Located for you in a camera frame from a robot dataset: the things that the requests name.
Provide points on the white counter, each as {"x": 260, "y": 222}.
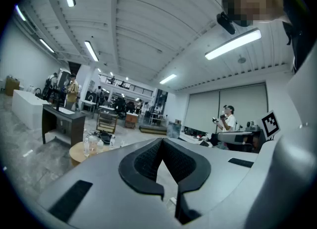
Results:
{"x": 27, "y": 109}

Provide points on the person's head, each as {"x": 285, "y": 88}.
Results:
{"x": 250, "y": 0}

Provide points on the small wooden cabinet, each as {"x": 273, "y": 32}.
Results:
{"x": 131, "y": 121}

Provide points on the black bag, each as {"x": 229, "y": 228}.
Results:
{"x": 105, "y": 137}

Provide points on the dark desk with sink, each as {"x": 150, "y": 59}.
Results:
{"x": 74, "y": 124}

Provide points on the black head camera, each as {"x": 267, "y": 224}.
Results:
{"x": 226, "y": 23}

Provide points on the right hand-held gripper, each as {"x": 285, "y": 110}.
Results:
{"x": 230, "y": 137}

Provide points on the black balcony railing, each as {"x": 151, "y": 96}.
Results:
{"x": 133, "y": 88}

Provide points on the wooden shelf cart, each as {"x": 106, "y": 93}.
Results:
{"x": 107, "y": 122}

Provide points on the cardboard box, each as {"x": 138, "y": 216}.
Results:
{"x": 12, "y": 86}

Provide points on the clear plastic bottle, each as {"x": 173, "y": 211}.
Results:
{"x": 112, "y": 142}
{"x": 86, "y": 147}
{"x": 100, "y": 146}

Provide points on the round wooden table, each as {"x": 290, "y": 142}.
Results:
{"x": 76, "y": 154}

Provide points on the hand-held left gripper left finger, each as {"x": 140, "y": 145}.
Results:
{"x": 142, "y": 173}

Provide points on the grey window blinds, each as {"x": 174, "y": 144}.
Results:
{"x": 205, "y": 109}

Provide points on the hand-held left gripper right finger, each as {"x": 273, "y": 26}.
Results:
{"x": 188, "y": 171}

